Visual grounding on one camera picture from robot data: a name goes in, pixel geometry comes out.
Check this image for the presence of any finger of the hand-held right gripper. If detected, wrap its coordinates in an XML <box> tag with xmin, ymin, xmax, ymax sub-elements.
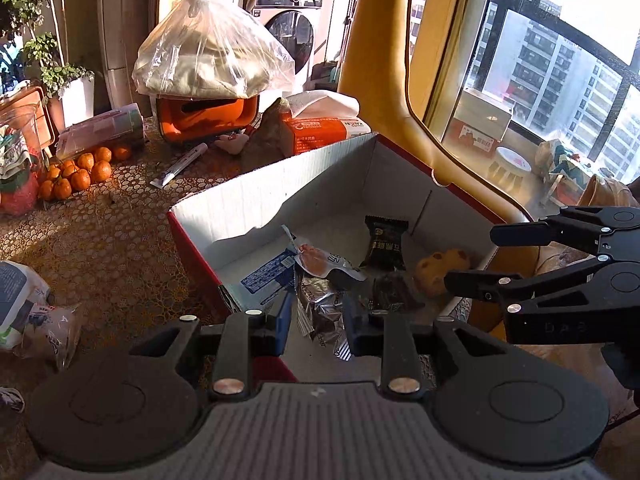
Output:
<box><xmin>490</xmin><ymin>206</ymin><xmax>603</xmax><ymax>256</ymax></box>
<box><xmin>444</xmin><ymin>257</ymin><xmax>608</xmax><ymax>307</ymax></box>

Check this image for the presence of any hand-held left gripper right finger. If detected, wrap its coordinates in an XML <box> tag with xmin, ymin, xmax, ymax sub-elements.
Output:
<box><xmin>341</xmin><ymin>290</ymin><xmax>501</xmax><ymax>401</ymax></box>

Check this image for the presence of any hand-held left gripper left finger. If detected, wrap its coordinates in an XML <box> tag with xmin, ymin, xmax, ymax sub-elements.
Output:
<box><xmin>129</xmin><ymin>287</ymin><xmax>297</xmax><ymax>401</ymax></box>

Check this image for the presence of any silver foil snack packet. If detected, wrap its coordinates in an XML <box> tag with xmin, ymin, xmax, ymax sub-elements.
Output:
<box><xmin>295</xmin><ymin>275</ymin><xmax>353</xmax><ymax>361</ymax></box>

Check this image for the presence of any yellow cookie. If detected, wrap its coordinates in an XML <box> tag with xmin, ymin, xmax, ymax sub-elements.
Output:
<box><xmin>415</xmin><ymin>248</ymin><xmax>472</xmax><ymax>297</ymax></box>

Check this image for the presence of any dark brown snack packet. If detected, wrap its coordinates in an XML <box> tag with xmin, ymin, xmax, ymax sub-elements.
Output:
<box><xmin>370</xmin><ymin>270</ymin><xmax>426</xmax><ymax>313</ymax></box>

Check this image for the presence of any red white snack packet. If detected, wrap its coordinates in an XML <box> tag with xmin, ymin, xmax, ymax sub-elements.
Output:
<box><xmin>282</xmin><ymin>225</ymin><xmax>368</xmax><ymax>281</ymax></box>

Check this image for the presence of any black snack packet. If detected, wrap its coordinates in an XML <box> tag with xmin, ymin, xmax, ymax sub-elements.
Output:
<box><xmin>360</xmin><ymin>215</ymin><xmax>410</xmax><ymax>271</ymax></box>

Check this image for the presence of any red cardboard box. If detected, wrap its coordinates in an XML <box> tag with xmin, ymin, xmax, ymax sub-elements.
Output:
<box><xmin>167</xmin><ymin>132</ymin><xmax>508</xmax><ymax>386</ymax></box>

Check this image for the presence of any blue white tissue packet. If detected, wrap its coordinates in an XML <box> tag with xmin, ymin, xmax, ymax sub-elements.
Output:
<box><xmin>0</xmin><ymin>260</ymin><xmax>51</xmax><ymax>351</ymax></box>

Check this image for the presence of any person's right forearm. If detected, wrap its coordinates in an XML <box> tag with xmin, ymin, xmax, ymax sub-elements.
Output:
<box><xmin>600</xmin><ymin>345</ymin><xmax>640</xmax><ymax>391</ymax></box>

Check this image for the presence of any white round stool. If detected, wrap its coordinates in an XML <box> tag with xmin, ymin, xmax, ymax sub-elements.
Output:
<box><xmin>487</xmin><ymin>146</ymin><xmax>532</xmax><ymax>188</ymax></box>

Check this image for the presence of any green patterned fabric bag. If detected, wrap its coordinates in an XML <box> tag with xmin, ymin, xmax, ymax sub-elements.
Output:
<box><xmin>535</xmin><ymin>137</ymin><xmax>601</xmax><ymax>201</ymax></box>

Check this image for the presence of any white cardboard box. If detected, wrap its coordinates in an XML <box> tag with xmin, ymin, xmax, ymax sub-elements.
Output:
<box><xmin>445</xmin><ymin>87</ymin><xmax>513</xmax><ymax>153</ymax></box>

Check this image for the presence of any brown stone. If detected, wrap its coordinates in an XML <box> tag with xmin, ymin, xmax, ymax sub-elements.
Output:
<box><xmin>240</xmin><ymin>97</ymin><xmax>296</xmax><ymax>173</ymax></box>

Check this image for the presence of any pink plush toy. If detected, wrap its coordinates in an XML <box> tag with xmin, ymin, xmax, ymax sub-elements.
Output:
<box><xmin>215</xmin><ymin>132</ymin><xmax>251</xmax><ymax>153</ymax></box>

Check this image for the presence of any window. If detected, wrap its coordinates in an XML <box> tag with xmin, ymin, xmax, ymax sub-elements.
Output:
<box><xmin>410</xmin><ymin>0</ymin><xmax>640</xmax><ymax>181</ymax></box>

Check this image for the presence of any white tube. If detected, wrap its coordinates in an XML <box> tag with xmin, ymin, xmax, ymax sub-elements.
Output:
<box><xmin>149</xmin><ymin>142</ymin><xmax>208</xmax><ymax>189</ymax></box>

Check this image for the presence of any orange tissue pack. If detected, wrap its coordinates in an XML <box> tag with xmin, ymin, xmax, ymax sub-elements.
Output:
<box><xmin>280</xmin><ymin>90</ymin><xmax>373</xmax><ymax>157</ymax></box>

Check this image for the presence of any orange white storage container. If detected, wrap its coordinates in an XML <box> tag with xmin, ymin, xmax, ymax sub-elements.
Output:
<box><xmin>155</xmin><ymin>92</ymin><xmax>261</xmax><ymax>146</ymax></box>

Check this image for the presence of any yellow chair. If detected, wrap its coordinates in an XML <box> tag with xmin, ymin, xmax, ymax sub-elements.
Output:
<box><xmin>337</xmin><ymin>0</ymin><xmax>536</xmax><ymax>261</ymax></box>

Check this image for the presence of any small clear snack packet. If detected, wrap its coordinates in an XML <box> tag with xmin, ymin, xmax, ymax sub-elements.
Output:
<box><xmin>15</xmin><ymin>305</ymin><xmax>83</xmax><ymax>371</ymax></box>

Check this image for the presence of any pile of mandarins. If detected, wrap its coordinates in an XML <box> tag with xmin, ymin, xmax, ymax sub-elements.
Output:
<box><xmin>37</xmin><ymin>145</ymin><xmax>133</xmax><ymax>202</ymax></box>

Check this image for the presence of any clear plastic case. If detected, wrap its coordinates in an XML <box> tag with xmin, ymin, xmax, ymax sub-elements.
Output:
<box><xmin>55</xmin><ymin>102</ymin><xmax>147</xmax><ymax>161</ymax></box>

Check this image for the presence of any clear plastic bag with cloth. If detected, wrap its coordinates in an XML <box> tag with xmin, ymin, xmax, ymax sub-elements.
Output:
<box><xmin>132</xmin><ymin>0</ymin><xmax>296</xmax><ymax>100</ymax></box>

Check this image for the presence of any white washing machine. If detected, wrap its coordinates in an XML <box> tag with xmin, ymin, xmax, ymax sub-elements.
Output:
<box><xmin>242</xmin><ymin>0</ymin><xmax>323</xmax><ymax>93</ymax></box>

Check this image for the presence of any red fruit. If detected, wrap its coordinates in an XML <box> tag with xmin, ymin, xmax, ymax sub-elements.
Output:
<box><xmin>0</xmin><ymin>175</ymin><xmax>40</xmax><ymax>217</ymax></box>

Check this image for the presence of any white planter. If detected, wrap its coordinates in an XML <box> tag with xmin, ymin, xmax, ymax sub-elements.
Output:
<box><xmin>60</xmin><ymin>76</ymin><xmax>96</xmax><ymax>128</ymax></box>

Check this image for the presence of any brown plant pot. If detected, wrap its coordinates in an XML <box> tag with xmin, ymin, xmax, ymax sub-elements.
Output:
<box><xmin>47</xmin><ymin>97</ymin><xmax>66</xmax><ymax>133</ymax></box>

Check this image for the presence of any clear plastic jar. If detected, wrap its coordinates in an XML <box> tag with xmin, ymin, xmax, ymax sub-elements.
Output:
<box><xmin>0</xmin><ymin>110</ymin><xmax>43</xmax><ymax>217</ymax></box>

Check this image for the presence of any wooden cabinet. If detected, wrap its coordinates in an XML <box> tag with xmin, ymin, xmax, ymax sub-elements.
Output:
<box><xmin>0</xmin><ymin>85</ymin><xmax>56</xmax><ymax>148</ymax></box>

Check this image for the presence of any white floor air conditioner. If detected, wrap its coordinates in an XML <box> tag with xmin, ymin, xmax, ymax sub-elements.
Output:
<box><xmin>97</xmin><ymin>0</ymin><xmax>161</xmax><ymax>111</ymax></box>

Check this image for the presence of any green potted plant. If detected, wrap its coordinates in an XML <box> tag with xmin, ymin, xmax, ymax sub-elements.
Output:
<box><xmin>2</xmin><ymin>0</ymin><xmax>93</xmax><ymax>98</ymax></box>

